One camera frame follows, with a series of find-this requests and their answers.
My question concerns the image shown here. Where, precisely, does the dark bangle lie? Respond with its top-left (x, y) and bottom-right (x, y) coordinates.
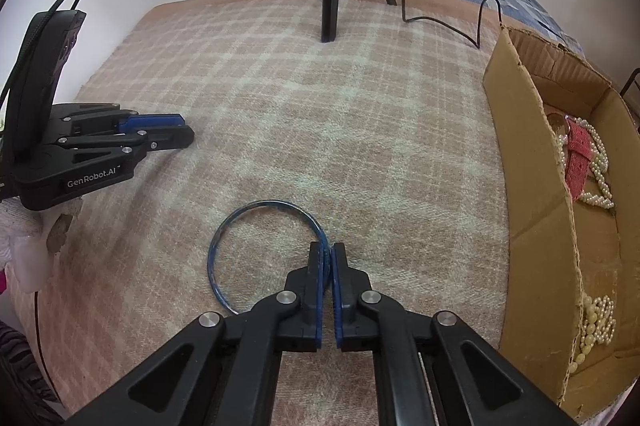
top-left (207, 200), bottom-right (332, 313)

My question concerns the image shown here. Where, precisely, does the red strap watch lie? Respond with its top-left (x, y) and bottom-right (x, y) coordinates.
top-left (547, 113), bottom-right (593, 201)

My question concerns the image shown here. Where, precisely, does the yellow bead bracelet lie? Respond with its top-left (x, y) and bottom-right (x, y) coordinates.
top-left (567, 301), bottom-right (601, 374)

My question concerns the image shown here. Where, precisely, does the cardboard box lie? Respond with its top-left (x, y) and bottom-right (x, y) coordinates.
top-left (482, 24), bottom-right (640, 424)

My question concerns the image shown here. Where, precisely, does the dark striped clothing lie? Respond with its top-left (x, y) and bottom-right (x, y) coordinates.
top-left (0, 321), bottom-right (66, 422)

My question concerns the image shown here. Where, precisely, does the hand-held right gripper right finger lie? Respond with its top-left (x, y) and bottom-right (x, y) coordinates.
top-left (331, 243), bottom-right (581, 426)

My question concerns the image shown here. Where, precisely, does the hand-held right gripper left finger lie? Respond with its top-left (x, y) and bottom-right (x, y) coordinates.
top-left (65, 242), bottom-right (333, 426)

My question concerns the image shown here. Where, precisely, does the black ring light cable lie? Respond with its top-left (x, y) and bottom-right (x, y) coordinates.
top-left (340, 0), bottom-right (501, 49)

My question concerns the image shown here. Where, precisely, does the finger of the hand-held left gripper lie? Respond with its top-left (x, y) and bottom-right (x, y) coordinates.
top-left (50, 103), bottom-right (186, 139)
top-left (59, 127), bottom-right (196, 153)

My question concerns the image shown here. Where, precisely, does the beige plaid blanket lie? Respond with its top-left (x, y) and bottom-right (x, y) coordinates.
top-left (10, 0), bottom-right (586, 426)

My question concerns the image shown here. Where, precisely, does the twisted pearl necklace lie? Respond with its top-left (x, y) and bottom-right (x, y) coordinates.
top-left (552, 118), bottom-right (616, 210)

